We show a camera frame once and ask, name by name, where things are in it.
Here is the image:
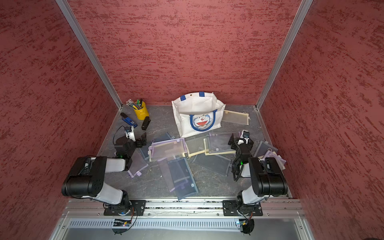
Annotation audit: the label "dark grey mesh pouch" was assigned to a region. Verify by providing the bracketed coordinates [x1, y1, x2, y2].
[192, 154, 231, 176]

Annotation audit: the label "blue grey mesh pouch front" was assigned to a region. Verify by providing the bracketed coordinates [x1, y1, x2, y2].
[157, 158, 199, 200]

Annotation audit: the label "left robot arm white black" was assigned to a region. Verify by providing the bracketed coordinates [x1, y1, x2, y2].
[62, 133, 147, 215]

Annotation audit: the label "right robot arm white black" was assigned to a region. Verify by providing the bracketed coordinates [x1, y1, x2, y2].
[228, 131, 288, 208]

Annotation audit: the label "purple trim mesh pouch centre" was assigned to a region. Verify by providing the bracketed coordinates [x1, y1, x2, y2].
[148, 138, 188, 162]

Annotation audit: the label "grey pouch far right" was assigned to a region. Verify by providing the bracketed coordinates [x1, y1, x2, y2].
[253, 141, 278, 157]

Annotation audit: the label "purple mesh pouch far left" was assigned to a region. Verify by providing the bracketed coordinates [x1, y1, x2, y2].
[128, 149, 148, 179]

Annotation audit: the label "purple mesh pouch on yellow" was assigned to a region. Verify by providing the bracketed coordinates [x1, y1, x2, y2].
[208, 132, 241, 154]

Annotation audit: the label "beige mesh pouch by bag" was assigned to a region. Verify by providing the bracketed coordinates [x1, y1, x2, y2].
[222, 110, 250, 125]

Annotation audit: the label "yellow trim mesh pouch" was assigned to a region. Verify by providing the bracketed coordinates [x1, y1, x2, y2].
[186, 134, 236, 157]

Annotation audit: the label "white canvas Doraemon tote bag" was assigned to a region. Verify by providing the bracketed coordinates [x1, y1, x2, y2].
[172, 92, 226, 138]

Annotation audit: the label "black stapler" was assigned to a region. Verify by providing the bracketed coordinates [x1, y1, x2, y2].
[142, 116, 151, 131]

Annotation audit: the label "yellow pen cup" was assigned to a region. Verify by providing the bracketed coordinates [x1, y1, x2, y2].
[134, 102, 150, 121]

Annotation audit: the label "blue stapler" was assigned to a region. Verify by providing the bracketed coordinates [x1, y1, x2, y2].
[120, 113, 138, 128]

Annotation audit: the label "pens in cup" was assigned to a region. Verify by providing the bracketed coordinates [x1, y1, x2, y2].
[126, 99, 143, 110]

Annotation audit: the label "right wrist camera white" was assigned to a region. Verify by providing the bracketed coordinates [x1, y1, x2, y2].
[241, 130, 250, 144]

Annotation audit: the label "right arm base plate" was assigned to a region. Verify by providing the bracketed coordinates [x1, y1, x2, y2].
[222, 200, 263, 217]

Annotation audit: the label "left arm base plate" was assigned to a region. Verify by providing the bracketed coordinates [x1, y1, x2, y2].
[104, 200, 147, 217]

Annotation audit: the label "aluminium front rail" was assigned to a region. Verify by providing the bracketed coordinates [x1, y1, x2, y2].
[61, 197, 306, 219]

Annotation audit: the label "right corner aluminium post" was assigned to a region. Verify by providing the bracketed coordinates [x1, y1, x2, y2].
[256, 0, 313, 111]

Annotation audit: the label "corner aluminium post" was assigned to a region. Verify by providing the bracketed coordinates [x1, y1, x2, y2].
[56, 0, 123, 110]
[256, 0, 313, 111]

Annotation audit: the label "left corner aluminium post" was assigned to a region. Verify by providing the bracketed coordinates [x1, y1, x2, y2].
[56, 0, 123, 110]

